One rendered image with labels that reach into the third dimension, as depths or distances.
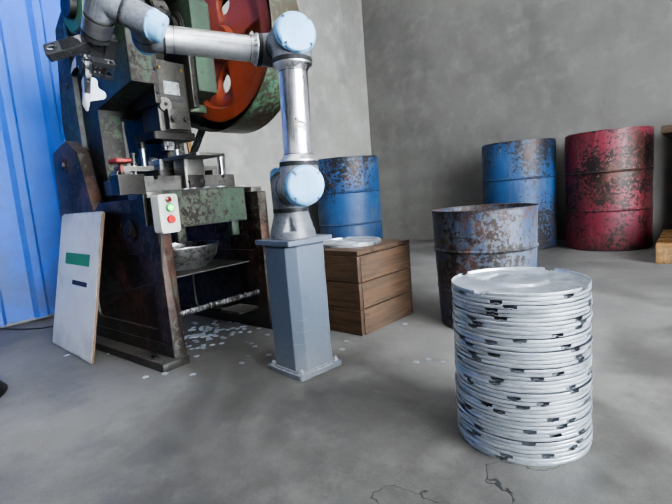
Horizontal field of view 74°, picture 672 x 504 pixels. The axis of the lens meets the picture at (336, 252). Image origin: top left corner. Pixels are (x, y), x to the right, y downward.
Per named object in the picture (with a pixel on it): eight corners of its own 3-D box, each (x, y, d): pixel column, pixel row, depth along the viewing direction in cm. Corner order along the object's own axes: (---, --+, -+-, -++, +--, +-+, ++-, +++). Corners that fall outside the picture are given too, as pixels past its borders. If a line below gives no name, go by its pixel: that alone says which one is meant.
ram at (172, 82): (198, 131, 190) (189, 58, 186) (166, 129, 178) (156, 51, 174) (175, 136, 201) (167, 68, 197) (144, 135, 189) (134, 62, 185)
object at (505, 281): (496, 266, 121) (496, 263, 121) (614, 277, 98) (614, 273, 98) (425, 286, 104) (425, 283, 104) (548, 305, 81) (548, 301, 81)
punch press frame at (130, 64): (260, 294, 203) (227, -23, 185) (175, 319, 169) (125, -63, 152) (165, 282, 252) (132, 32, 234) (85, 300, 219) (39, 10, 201)
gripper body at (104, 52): (112, 83, 128) (120, 46, 120) (78, 78, 122) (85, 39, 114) (105, 66, 131) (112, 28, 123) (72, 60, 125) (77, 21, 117)
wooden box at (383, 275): (413, 312, 209) (409, 239, 204) (362, 336, 181) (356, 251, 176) (348, 303, 236) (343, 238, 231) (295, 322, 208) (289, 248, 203)
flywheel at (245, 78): (263, -66, 211) (191, 42, 255) (228, -84, 195) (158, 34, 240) (325, 62, 199) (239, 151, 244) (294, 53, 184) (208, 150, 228)
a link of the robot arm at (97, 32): (86, 23, 111) (78, 4, 115) (84, 39, 114) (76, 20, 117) (118, 30, 116) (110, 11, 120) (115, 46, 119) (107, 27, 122)
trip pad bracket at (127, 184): (151, 225, 160) (144, 170, 158) (125, 228, 153) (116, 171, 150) (143, 226, 164) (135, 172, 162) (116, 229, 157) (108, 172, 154)
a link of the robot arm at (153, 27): (170, 27, 125) (129, 6, 121) (170, 11, 114) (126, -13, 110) (160, 53, 124) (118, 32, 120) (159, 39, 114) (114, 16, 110)
